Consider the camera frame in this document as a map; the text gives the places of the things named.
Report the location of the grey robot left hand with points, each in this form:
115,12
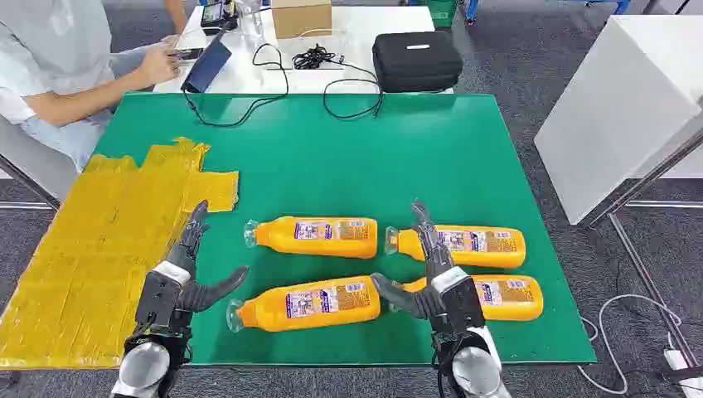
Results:
189,241

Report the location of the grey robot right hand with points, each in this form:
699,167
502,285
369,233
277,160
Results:
434,255

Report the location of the person's right hand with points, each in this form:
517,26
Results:
156,66

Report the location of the person's left hand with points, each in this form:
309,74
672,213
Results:
171,39

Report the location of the orange drink bottle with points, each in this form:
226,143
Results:
511,299
313,305
318,239
494,250

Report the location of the black device with screen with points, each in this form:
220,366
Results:
217,15

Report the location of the clear plastic cup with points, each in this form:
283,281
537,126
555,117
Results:
251,16

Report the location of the person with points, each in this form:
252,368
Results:
49,49

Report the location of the yellow sheet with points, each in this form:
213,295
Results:
82,263

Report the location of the green mat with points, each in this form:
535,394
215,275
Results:
357,165

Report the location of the cardboard box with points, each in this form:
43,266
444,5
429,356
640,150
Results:
301,19

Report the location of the pale grey table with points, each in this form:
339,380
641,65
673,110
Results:
33,159

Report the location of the black carrying case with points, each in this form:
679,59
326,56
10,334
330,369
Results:
416,61

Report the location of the white side table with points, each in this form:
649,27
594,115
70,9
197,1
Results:
620,104

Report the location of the green crate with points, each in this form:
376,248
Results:
442,11

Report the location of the white power adapter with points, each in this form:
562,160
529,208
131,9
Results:
681,368

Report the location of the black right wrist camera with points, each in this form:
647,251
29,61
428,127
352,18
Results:
461,305

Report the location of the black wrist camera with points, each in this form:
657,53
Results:
461,305
159,299

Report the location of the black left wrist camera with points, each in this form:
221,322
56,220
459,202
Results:
159,299

